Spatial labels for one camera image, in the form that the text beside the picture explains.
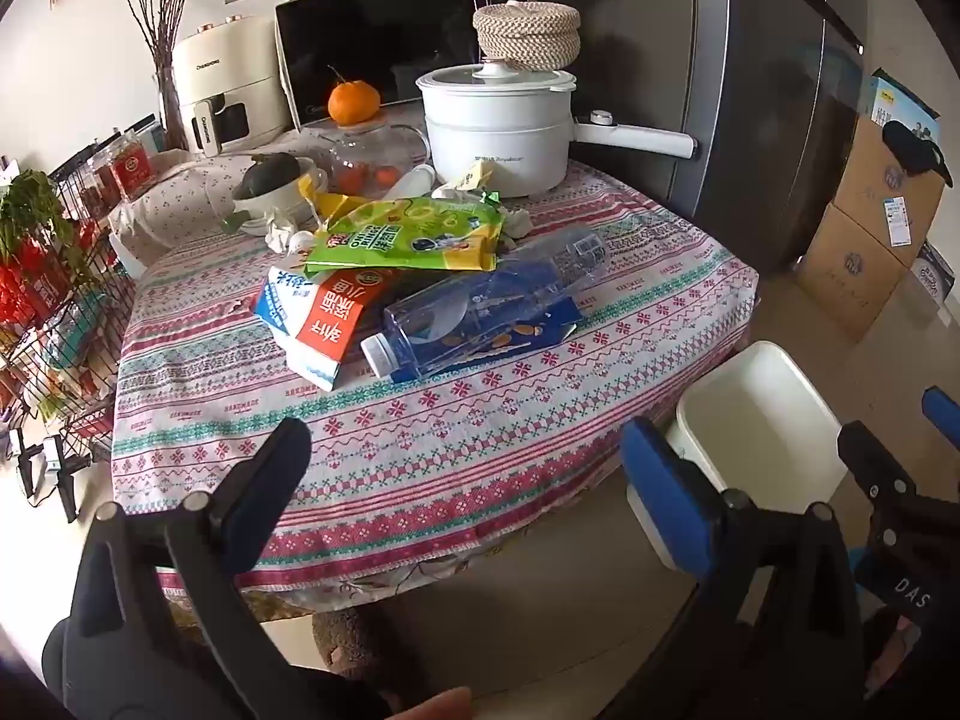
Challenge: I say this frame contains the grey refrigerator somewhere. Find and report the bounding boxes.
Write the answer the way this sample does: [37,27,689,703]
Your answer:
[570,0,871,282]

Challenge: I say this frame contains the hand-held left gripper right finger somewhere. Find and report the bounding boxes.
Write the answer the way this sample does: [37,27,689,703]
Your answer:
[621,418,863,691]

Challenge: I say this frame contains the black object on boxes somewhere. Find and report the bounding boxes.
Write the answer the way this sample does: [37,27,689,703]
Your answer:
[881,120,953,188]

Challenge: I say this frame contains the white electric cooking pot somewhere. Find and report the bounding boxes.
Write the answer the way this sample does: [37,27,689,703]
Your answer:
[416,60,700,197]

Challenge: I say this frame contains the white ceramic bowl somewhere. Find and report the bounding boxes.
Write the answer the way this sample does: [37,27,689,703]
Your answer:
[231,154,329,224]

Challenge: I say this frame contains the brown fuzzy object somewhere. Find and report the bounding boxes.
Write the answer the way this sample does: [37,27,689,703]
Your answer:
[311,607,391,683]

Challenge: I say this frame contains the dark green squash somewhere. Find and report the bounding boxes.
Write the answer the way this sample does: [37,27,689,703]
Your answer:
[240,152,301,200]

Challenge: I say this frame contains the black wire rack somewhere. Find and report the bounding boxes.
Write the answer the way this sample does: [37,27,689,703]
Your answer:
[0,116,162,526]

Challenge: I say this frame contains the dark blue snack bag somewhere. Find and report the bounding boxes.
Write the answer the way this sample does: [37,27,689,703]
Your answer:
[442,291,587,362]

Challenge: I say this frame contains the stack of woven trivets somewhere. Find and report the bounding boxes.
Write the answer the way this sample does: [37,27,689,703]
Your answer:
[472,2,582,65]

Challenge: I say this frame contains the dried branches in vase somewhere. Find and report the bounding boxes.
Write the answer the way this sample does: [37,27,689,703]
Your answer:
[120,0,211,151]

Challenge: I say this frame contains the clear glass jar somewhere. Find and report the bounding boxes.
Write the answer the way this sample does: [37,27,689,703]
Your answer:
[300,120,430,196]

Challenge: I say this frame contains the white trash bin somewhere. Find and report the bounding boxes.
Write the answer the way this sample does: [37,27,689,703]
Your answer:
[626,340,848,571]

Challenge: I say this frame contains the person's left hand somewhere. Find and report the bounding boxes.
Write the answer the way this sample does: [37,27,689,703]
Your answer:
[375,686,473,720]

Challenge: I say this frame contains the large cardboard box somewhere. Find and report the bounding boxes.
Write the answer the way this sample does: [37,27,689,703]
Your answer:
[795,202,908,342]
[832,116,947,248]

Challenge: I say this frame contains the white pecan snack packet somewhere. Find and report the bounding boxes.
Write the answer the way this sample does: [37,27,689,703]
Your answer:
[439,157,497,200]

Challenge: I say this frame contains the yellow crumpled wrapper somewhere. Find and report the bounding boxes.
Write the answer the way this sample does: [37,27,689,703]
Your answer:
[298,174,372,222]

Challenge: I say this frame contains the green leafy plant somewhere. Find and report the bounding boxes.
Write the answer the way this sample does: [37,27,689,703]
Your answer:
[0,169,83,271]

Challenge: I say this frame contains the blue printed box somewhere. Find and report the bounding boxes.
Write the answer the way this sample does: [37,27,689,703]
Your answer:
[859,67,942,143]

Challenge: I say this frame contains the large orange mandarin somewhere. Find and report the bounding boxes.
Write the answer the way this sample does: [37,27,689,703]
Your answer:
[327,67,381,127]

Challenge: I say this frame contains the white blue package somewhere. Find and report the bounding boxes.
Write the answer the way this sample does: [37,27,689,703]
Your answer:
[911,240,959,310]

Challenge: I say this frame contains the red label snack box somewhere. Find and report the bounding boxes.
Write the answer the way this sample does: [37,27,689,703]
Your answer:
[90,131,160,203]

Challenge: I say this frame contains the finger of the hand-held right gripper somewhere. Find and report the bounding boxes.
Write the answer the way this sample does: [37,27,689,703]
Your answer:
[922,386,960,458]
[838,424,927,522]

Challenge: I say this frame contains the green snack bag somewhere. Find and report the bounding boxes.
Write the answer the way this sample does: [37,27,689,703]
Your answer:
[304,195,505,272]

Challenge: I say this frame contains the patterned knit tablecloth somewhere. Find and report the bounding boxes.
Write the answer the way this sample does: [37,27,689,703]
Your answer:
[111,157,758,593]

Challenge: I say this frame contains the white air fryer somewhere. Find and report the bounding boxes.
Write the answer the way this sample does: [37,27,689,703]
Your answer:
[171,15,292,158]

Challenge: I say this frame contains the white plastic bottle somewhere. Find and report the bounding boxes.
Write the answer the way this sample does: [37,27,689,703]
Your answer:
[382,163,437,202]

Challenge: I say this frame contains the black microwave oven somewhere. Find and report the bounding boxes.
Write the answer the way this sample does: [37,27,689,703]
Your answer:
[274,0,541,132]

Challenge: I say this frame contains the blue red milk carton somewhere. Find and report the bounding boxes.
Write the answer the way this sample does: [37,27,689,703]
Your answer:
[251,264,421,392]

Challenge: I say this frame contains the clear plastic water bottle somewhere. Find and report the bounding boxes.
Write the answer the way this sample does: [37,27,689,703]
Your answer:
[360,225,608,377]

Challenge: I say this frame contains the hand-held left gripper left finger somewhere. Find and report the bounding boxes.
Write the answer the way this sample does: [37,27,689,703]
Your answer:
[71,418,312,691]

